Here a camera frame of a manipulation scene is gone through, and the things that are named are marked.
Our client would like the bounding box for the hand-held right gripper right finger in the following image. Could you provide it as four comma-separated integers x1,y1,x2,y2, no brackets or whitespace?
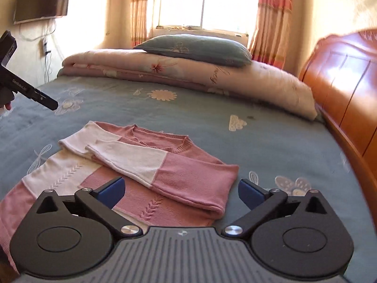
221,178,332,238

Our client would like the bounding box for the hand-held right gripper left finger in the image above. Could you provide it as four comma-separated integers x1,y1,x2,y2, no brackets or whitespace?
35,177,144,238

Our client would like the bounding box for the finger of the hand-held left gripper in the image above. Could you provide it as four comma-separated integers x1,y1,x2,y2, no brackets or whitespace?
31,86,59,111

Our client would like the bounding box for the pink and cream knit sweater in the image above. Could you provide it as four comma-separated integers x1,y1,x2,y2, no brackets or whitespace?
0,121,240,275

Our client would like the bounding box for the person's left hand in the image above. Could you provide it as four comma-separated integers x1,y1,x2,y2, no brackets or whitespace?
0,94,13,112

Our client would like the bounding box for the striped orange curtain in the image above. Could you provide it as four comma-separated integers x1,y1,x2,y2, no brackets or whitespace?
130,0,157,48
249,0,293,71

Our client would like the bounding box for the folded floral quilt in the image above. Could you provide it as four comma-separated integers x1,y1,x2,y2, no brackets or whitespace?
57,48,319,122

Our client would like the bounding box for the wooden headboard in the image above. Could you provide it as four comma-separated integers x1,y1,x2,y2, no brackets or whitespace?
299,29,377,216

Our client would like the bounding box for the grey-blue floral pillow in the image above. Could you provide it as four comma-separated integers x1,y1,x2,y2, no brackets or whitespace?
134,34,253,68

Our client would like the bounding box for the bright window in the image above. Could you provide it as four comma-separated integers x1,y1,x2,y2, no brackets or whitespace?
150,0,261,37

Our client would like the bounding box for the hanging television cable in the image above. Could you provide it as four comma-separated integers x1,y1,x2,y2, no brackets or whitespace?
17,21,64,81

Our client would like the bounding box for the wall-mounted television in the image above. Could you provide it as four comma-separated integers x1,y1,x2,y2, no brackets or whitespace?
13,0,71,25

